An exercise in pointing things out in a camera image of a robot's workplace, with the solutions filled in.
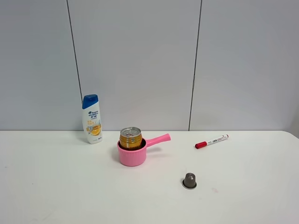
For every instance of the white blue shampoo bottle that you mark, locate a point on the white blue shampoo bottle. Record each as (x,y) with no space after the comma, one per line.
(91,118)

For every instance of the red capped white marker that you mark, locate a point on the red capped white marker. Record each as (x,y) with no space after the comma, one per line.
(210,142)

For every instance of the brown coffee capsule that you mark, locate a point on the brown coffee capsule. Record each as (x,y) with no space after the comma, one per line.
(189,182)

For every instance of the pink saucepan with handle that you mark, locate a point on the pink saucepan with handle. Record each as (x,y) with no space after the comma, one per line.
(134,158)

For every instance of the gold drink can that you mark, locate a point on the gold drink can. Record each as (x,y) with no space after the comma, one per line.
(130,138)

